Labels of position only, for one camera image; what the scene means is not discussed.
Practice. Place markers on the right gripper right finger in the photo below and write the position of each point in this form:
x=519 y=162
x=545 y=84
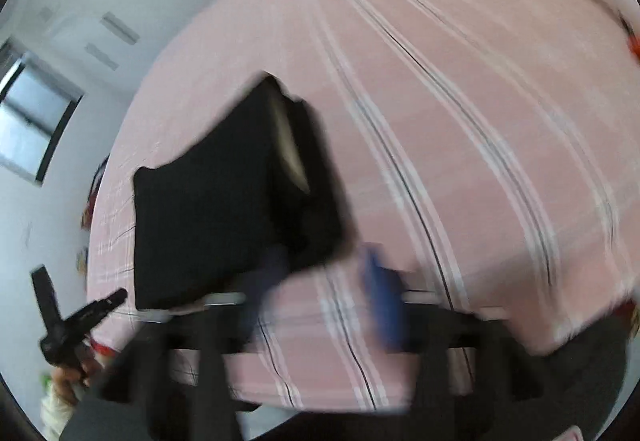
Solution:
x=473 y=381

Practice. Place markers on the person's left hand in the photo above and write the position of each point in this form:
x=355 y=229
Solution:
x=65 y=379

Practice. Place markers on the window with dark frame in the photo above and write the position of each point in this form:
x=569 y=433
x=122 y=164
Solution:
x=37 y=104

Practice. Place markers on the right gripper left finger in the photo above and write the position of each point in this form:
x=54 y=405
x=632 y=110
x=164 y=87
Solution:
x=170 y=381

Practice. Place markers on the pink plaid bed sheet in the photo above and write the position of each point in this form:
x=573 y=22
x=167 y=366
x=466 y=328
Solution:
x=489 y=147

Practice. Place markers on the black pants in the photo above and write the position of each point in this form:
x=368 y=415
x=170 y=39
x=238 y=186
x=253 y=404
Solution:
x=261 y=181

